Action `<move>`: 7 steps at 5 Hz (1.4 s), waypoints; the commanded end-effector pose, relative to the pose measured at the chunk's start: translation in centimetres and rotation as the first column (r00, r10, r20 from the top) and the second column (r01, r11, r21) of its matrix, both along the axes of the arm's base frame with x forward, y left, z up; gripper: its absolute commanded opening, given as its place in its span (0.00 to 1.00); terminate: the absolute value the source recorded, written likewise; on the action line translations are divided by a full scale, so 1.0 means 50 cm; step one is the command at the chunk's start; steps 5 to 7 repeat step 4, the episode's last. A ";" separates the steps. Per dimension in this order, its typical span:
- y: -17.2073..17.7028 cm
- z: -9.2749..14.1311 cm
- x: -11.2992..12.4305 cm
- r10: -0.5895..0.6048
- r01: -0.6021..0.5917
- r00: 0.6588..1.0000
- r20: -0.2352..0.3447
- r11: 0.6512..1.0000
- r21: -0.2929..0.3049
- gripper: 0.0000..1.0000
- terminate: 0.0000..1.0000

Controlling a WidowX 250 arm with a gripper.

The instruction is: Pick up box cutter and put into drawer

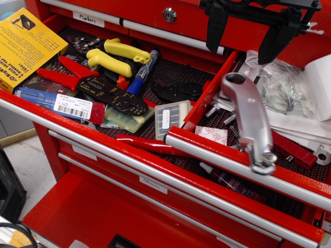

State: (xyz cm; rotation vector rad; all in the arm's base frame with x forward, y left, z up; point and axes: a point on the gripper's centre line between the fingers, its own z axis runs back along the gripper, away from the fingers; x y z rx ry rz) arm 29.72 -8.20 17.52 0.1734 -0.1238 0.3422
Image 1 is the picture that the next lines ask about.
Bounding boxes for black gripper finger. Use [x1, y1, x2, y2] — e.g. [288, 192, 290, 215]
[205, 5, 228, 53]
[258, 17, 303, 65]

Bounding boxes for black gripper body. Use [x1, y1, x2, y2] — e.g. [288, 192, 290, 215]
[199, 1, 322, 27]

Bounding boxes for silver box cutter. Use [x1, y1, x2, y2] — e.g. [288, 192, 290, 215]
[221, 72, 277, 175]

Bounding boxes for small open red drawer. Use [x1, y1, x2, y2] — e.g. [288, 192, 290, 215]
[164, 51, 330, 212]

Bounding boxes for markers drawer label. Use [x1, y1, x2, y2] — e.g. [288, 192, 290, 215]
[72, 11, 105, 27]

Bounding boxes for large open red drawer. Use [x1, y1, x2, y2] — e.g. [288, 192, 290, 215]
[1, 14, 330, 247]

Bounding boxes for adhesives drawer label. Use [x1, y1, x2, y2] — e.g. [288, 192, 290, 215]
[139, 176, 168, 194]

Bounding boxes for silver chest lock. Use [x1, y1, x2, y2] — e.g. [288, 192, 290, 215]
[163, 7, 177, 23]

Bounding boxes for clear plastic parts bag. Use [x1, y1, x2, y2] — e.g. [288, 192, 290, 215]
[245, 50, 315, 119]

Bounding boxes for white paper roll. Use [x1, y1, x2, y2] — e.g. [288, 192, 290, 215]
[304, 54, 330, 121]

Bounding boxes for silver flat device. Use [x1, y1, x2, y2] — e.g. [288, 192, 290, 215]
[217, 89, 231, 102]

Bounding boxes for black crimping tool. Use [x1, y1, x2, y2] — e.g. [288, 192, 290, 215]
[151, 76, 204, 103]

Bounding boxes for silver bolt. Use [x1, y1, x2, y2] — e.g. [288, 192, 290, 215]
[204, 103, 221, 118]
[222, 111, 236, 126]

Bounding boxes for bunch of silver keys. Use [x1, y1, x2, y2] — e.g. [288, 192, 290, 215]
[229, 126, 244, 151]

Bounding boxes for white paper sheets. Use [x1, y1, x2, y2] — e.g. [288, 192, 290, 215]
[210, 90, 331, 152]

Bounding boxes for blue marker pen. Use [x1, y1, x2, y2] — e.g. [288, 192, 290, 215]
[127, 49, 160, 95]

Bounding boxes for clear drill bit case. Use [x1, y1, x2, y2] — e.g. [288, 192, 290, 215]
[155, 100, 191, 140]

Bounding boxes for white desiccant packet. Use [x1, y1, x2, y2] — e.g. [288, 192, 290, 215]
[195, 126, 228, 146]

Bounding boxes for red hex key holder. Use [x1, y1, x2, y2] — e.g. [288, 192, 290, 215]
[272, 130, 317, 170]

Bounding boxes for metal washer tab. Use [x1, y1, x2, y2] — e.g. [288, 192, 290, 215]
[313, 145, 330, 166]

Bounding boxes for green plastic bit case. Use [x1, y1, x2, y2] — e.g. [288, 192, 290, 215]
[100, 104, 155, 133]

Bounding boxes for red tool chest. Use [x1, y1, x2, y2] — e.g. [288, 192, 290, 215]
[0, 0, 331, 248]

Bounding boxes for threadlocker bottle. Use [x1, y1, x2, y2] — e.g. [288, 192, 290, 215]
[200, 162, 267, 203]

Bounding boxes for blue drill bit package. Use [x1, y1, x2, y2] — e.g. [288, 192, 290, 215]
[14, 87, 106, 124]

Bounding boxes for dark red drill bit package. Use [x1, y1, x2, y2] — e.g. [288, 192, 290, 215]
[22, 75, 77, 97]

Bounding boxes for black equipment case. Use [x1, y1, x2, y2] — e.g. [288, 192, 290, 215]
[1, 147, 27, 222]

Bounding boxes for yellow handled pliers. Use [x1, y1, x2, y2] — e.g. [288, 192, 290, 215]
[66, 35, 152, 78]

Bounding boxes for red tool handle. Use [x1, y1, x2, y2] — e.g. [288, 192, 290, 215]
[115, 134, 190, 157]

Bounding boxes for red handled wire stripper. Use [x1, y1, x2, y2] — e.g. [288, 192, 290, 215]
[36, 56, 149, 116]

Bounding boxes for yellow tap handle box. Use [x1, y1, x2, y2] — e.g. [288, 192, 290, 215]
[1, 8, 68, 93]

